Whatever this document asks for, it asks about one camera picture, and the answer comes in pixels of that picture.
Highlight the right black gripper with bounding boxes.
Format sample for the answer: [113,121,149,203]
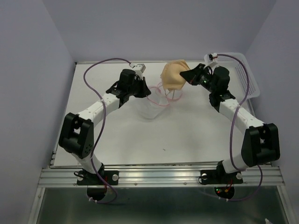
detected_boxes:
[179,63,216,93]

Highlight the white mesh laundry bag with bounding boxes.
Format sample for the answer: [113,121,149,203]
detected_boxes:
[136,82,183,119]

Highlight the beige bra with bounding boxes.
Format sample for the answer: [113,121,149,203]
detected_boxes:
[160,59,190,91]

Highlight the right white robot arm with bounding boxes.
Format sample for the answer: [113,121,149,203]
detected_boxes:
[180,63,280,182]

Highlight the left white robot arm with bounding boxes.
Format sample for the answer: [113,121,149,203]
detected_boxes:
[58,64,151,184]

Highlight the white plastic basket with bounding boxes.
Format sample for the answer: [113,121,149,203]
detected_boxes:
[215,52,260,102]

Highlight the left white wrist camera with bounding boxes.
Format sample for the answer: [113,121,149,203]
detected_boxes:
[129,63,146,79]

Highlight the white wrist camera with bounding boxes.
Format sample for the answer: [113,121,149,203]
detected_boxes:
[204,53,218,68]
[129,63,146,79]

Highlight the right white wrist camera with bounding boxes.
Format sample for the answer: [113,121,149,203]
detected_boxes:
[204,53,218,68]

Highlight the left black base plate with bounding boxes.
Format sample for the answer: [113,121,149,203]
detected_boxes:
[73,166,119,204]

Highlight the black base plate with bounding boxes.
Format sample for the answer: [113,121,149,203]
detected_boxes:
[73,166,119,204]
[198,161,243,200]

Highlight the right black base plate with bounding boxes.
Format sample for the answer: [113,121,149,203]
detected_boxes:
[198,161,243,200]

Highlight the aluminium rail frame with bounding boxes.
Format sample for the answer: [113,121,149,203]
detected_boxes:
[28,61,292,224]

